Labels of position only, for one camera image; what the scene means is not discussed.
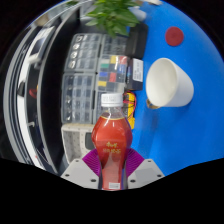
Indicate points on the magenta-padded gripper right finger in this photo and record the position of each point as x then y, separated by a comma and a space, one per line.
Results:
146, 172

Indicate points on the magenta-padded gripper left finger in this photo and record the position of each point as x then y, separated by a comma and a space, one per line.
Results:
78, 173

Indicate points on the red drink bottle white cap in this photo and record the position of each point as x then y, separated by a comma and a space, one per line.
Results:
111, 140

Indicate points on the black rounded pouch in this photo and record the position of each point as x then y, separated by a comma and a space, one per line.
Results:
88, 141

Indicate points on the grey drawer cabinet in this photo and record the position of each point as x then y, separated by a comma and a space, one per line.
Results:
115, 45
83, 51
98, 106
78, 98

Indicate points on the dark overhead shelf unit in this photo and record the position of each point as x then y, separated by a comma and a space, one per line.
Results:
46, 93

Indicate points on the white ceramic mug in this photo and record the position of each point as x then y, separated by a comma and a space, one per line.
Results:
173, 83

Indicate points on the black box with white label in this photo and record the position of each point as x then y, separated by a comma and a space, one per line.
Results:
136, 71

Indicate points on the clear organizer with coloured parts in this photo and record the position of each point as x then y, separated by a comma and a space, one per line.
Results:
111, 73

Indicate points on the flat round red coaster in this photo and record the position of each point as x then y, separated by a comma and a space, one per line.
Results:
174, 36

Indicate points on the green potted plant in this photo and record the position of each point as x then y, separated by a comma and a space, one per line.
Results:
113, 15

